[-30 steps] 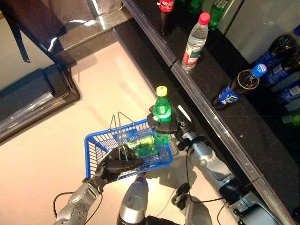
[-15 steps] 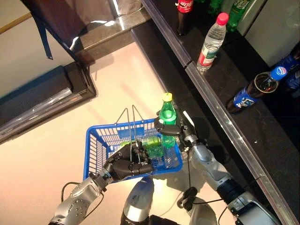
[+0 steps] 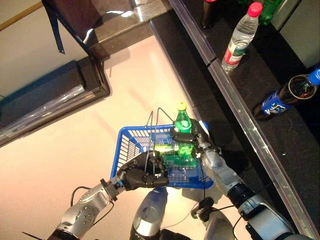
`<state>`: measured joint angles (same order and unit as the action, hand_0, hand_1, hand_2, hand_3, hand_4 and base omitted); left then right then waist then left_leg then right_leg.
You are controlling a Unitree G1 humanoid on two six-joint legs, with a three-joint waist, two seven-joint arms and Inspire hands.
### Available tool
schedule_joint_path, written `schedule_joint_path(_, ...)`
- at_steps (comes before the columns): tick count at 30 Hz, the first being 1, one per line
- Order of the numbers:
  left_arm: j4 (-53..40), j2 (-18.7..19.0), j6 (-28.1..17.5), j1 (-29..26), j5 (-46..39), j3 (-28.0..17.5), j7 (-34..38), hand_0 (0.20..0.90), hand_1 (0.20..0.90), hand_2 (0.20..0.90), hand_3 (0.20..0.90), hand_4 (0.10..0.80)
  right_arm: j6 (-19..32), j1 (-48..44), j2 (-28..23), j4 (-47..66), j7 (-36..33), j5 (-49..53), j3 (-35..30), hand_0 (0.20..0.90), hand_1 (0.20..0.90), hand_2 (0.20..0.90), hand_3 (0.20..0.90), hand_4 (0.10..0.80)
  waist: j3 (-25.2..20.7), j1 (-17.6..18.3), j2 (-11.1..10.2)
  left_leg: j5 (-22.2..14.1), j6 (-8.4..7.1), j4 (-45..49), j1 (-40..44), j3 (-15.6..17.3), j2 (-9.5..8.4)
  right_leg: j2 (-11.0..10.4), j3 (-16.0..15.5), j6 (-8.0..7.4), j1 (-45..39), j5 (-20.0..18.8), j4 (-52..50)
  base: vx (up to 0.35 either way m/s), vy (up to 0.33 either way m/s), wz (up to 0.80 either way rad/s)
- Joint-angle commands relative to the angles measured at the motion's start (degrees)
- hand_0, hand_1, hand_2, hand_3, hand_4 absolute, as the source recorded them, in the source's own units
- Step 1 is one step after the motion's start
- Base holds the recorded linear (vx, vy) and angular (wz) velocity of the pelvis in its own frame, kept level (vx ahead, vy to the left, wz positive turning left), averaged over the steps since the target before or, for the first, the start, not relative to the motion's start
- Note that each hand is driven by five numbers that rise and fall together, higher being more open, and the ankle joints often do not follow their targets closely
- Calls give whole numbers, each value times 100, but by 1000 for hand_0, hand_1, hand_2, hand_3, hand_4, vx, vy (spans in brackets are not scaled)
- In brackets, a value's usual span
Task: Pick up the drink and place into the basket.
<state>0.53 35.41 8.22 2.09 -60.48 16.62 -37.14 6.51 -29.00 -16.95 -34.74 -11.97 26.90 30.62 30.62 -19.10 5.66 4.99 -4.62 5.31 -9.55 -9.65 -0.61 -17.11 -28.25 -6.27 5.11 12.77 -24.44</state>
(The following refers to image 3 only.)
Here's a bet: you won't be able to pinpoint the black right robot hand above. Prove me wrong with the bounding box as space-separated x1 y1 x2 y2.
169 119 218 161

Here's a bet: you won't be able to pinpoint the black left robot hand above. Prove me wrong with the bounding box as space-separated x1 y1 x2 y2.
115 151 170 191

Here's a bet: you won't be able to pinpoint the blue plastic shopping basket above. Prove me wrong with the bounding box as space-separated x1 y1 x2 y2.
109 107 215 190

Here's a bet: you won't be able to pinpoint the green bottles inside basket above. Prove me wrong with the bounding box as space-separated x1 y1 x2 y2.
153 143 180 155

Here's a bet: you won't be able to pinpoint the black metal shelf board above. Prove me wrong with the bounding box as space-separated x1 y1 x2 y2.
167 0 320 240
149 11 296 226

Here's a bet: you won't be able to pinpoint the silver right robot leg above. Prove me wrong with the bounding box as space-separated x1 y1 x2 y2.
190 196 236 240

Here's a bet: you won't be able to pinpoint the small Pepsi bottle blue cap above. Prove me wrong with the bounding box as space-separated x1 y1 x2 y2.
252 67 320 122

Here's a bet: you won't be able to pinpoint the clear water bottle red cap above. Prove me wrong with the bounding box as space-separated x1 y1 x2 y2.
221 1 264 73

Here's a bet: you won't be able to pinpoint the dark display cabinet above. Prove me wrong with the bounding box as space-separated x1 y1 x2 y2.
0 56 112 148

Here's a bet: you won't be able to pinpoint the Coca-Cola bottle red cap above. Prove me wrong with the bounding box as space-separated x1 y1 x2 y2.
200 0 218 30

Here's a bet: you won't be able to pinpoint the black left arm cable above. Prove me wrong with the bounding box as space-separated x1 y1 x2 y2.
69 186 116 226

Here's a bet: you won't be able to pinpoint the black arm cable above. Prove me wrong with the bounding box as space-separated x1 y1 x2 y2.
69 186 116 226
199 162 245 240

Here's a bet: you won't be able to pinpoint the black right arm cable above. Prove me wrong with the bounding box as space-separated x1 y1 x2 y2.
199 162 245 240

